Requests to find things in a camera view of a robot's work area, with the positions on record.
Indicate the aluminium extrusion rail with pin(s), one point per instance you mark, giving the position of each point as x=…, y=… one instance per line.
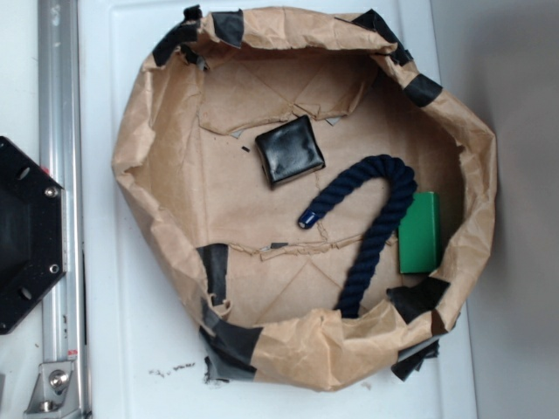
x=63, y=308

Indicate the black box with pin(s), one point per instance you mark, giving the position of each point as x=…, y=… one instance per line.
x=289, y=151

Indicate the brown paper bag bin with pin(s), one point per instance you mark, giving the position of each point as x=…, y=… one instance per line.
x=261, y=289

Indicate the green box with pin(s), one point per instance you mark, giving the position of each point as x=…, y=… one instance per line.
x=420, y=248

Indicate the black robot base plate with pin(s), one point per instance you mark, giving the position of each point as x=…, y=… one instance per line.
x=32, y=232

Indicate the metal corner bracket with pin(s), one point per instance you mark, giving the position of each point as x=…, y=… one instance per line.
x=55, y=394

